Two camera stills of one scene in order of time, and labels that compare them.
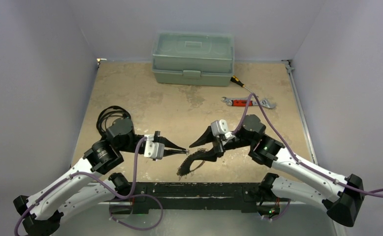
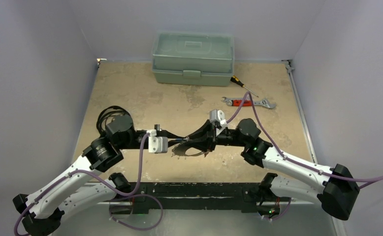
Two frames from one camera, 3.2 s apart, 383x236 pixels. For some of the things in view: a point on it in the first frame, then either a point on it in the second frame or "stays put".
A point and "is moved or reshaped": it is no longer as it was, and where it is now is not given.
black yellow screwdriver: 236,79 stays put
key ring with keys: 201,155 is moved or reshaped
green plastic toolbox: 193,58 stays put
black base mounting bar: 177,197 stays put
